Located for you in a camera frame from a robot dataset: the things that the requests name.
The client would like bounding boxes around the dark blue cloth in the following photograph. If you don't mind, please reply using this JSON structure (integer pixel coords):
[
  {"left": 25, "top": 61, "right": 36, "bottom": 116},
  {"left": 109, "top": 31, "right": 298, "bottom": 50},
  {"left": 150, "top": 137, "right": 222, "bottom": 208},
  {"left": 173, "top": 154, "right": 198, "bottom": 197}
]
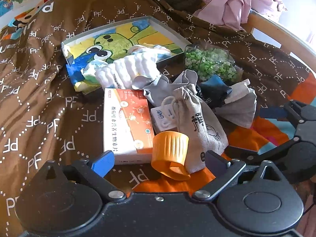
[{"left": 199, "top": 75, "right": 234, "bottom": 109}]

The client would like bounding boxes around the grey cloth bag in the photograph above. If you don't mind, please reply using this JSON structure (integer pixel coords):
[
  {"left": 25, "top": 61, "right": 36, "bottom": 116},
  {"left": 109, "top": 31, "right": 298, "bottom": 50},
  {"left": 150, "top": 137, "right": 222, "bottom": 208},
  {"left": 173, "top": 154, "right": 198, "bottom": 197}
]
[{"left": 213, "top": 79, "right": 258, "bottom": 129}]

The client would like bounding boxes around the glass jar of green stars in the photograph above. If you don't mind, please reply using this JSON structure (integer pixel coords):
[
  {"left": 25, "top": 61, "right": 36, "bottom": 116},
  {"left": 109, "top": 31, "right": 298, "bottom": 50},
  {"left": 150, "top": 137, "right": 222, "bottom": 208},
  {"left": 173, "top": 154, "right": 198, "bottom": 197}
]
[{"left": 184, "top": 43, "right": 244, "bottom": 83}]

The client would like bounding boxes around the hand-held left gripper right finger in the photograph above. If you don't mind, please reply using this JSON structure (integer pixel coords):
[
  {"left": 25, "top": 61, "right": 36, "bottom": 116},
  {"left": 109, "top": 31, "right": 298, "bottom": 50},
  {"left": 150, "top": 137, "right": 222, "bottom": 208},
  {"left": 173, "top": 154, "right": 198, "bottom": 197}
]
[{"left": 193, "top": 150, "right": 284, "bottom": 200}]

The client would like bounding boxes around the white striped sock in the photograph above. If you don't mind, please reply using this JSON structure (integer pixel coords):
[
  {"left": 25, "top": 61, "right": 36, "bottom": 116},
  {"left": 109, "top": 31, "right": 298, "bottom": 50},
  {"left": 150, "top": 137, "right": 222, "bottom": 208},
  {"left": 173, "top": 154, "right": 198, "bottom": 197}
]
[
  {"left": 128, "top": 44, "right": 173, "bottom": 60},
  {"left": 82, "top": 61, "right": 109, "bottom": 83}
]

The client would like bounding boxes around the orange and white box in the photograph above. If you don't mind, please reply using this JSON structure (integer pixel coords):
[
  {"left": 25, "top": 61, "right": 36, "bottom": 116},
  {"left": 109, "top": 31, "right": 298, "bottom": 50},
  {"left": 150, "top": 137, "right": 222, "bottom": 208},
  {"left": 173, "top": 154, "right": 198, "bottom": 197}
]
[{"left": 103, "top": 87, "right": 155, "bottom": 165}]

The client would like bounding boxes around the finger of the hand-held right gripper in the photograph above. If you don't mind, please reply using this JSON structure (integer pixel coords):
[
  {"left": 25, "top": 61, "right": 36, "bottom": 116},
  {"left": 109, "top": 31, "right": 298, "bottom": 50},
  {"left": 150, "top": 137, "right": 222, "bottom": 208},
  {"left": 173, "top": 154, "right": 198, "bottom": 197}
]
[
  {"left": 225, "top": 136, "right": 300, "bottom": 165},
  {"left": 259, "top": 100, "right": 316, "bottom": 134}
]

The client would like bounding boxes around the grey tray with frog painting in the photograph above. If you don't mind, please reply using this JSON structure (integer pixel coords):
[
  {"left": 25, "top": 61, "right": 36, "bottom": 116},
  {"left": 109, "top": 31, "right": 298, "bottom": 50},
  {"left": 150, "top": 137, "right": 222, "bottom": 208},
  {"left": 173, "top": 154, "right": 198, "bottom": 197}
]
[{"left": 60, "top": 15, "right": 192, "bottom": 94}]

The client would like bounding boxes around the white ribbed cloth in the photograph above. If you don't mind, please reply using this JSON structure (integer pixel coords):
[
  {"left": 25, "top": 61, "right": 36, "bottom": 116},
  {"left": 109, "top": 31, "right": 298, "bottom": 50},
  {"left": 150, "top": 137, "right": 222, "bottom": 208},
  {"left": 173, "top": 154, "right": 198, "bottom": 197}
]
[{"left": 95, "top": 54, "right": 161, "bottom": 89}]

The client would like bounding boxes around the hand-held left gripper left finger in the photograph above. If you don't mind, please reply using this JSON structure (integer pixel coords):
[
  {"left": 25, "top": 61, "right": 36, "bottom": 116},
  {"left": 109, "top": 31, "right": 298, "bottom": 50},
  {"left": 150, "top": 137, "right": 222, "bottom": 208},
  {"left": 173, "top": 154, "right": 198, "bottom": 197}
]
[{"left": 37, "top": 150, "right": 127, "bottom": 201}]

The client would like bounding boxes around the orange plastic cup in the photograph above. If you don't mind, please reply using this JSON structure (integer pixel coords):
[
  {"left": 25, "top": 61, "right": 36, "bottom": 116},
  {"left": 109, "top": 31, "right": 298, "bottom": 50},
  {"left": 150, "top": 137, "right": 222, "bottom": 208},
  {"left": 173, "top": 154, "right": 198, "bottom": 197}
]
[{"left": 151, "top": 131, "right": 191, "bottom": 181}]

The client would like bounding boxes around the pink clothing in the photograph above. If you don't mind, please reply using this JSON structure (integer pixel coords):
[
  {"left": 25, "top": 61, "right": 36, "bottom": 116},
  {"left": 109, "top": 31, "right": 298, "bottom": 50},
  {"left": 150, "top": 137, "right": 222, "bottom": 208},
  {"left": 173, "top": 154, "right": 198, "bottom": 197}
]
[{"left": 193, "top": 0, "right": 288, "bottom": 31}]

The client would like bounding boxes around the plain grey cloth pouch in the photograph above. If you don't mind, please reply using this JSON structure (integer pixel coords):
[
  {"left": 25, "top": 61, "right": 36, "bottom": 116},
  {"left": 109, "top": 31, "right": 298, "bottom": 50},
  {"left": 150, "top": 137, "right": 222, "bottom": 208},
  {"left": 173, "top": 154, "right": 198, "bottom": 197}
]
[{"left": 132, "top": 70, "right": 198, "bottom": 106}]

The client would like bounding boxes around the small white box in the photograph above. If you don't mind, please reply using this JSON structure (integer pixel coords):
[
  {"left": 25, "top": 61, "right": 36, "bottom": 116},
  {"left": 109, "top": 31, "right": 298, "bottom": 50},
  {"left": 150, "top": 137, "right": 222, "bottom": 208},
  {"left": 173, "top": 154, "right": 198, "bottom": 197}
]
[{"left": 150, "top": 105, "right": 179, "bottom": 134}]

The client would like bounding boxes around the brown printed blanket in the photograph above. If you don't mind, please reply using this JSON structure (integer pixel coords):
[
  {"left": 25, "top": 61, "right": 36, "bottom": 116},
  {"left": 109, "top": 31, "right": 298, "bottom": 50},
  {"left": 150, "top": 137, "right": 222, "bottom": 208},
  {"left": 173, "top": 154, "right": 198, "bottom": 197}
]
[{"left": 0, "top": 0, "right": 316, "bottom": 203}]

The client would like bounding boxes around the grey printed drawstring pouch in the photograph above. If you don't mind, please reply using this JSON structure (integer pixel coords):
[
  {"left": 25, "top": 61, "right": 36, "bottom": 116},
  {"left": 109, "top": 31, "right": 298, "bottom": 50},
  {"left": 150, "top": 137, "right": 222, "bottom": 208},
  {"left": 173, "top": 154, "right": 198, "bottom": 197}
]
[{"left": 161, "top": 84, "right": 229, "bottom": 174}]

